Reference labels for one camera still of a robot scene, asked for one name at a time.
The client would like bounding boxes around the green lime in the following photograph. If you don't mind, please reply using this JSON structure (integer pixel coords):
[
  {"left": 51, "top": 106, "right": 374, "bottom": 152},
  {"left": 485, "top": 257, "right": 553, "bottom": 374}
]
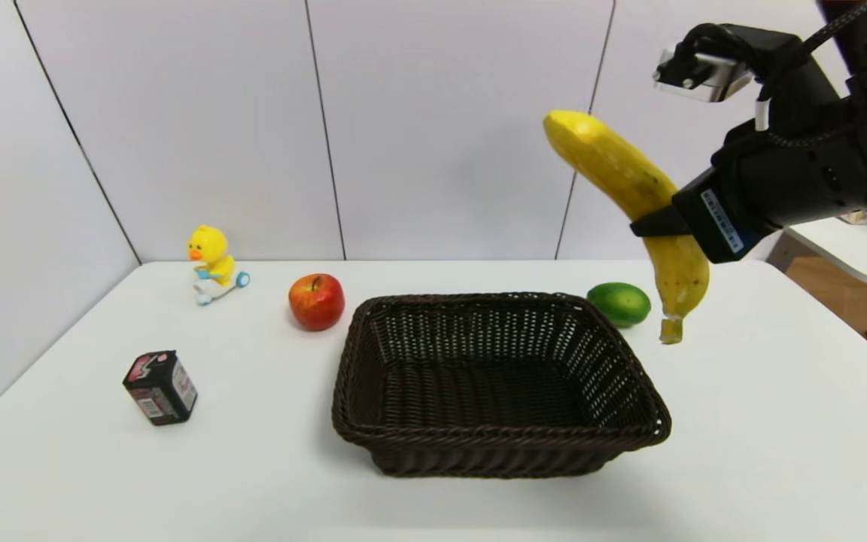
[{"left": 586, "top": 282, "right": 652, "bottom": 329}]

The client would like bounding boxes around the yellow banana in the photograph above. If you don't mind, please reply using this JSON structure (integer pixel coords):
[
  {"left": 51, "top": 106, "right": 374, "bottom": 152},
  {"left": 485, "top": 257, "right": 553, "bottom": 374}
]
[{"left": 543, "top": 110, "right": 711, "bottom": 346}]

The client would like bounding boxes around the dark brown wicker basket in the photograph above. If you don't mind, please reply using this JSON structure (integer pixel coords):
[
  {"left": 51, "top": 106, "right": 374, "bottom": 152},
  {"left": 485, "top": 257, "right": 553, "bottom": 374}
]
[{"left": 331, "top": 292, "right": 672, "bottom": 478}]

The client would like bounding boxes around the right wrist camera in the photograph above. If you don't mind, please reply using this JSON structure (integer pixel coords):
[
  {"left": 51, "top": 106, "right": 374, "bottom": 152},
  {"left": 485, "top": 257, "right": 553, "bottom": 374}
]
[{"left": 653, "top": 23, "right": 841, "bottom": 136}]

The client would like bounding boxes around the white side table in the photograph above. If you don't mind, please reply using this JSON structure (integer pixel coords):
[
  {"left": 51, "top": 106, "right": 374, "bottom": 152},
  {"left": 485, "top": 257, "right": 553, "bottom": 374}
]
[{"left": 783, "top": 205, "right": 867, "bottom": 291}]

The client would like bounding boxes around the yellow duck scooter toy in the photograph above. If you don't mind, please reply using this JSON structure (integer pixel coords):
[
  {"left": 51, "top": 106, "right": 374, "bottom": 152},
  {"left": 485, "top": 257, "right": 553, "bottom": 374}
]
[{"left": 187, "top": 224, "right": 251, "bottom": 306}]

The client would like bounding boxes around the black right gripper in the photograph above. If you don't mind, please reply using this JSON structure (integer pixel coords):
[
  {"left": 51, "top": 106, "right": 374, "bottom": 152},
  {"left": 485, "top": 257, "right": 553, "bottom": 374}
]
[{"left": 629, "top": 129, "right": 855, "bottom": 265}]

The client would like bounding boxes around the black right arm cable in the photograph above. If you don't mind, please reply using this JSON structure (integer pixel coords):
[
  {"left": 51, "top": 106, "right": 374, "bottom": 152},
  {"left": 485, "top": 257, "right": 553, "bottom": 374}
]
[{"left": 753, "top": 0, "right": 867, "bottom": 148}]

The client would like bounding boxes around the black red gum box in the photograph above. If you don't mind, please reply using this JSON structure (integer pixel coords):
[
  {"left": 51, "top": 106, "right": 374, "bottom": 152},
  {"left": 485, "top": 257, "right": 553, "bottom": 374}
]
[{"left": 122, "top": 349, "right": 198, "bottom": 427}]

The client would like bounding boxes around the red apple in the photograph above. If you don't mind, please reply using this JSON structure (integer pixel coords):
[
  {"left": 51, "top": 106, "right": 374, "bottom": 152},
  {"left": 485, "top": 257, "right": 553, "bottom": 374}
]
[{"left": 288, "top": 273, "right": 346, "bottom": 332}]

